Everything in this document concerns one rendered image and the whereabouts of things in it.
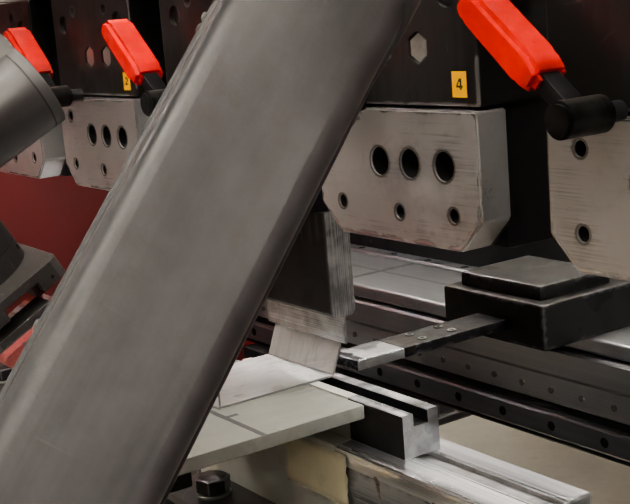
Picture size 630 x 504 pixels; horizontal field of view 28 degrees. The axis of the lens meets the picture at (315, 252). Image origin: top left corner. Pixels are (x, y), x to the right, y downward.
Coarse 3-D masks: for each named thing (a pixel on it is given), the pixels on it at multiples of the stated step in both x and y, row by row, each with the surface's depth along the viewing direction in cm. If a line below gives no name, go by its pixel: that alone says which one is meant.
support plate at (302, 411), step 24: (240, 408) 86; (264, 408) 85; (288, 408) 85; (312, 408) 85; (336, 408) 84; (360, 408) 84; (216, 432) 81; (240, 432) 81; (264, 432) 81; (288, 432) 81; (312, 432) 82; (192, 456) 77; (216, 456) 78; (240, 456) 79
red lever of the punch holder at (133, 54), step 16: (112, 32) 92; (128, 32) 92; (112, 48) 92; (128, 48) 91; (144, 48) 91; (128, 64) 90; (144, 64) 90; (144, 80) 90; (160, 80) 90; (144, 96) 88; (160, 96) 88; (144, 112) 89
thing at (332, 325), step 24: (312, 216) 87; (312, 240) 88; (336, 240) 87; (288, 264) 91; (312, 264) 88; (336, 264) 87; (288, 288) 91; (312, 288) 89; (336, 288) 87; (288, 312) 94; (312, 312) 91; (336, 312) 87; (336, 336) 89
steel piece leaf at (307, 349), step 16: (272, 336) 98; (288, 336) 96; (304, 336) 95; (320, 336) 93; (272, 352) 98; (288, 352) 96; (304, 352) 94; (320, 352) 93; (336, 352) 91; (320, 368) 92
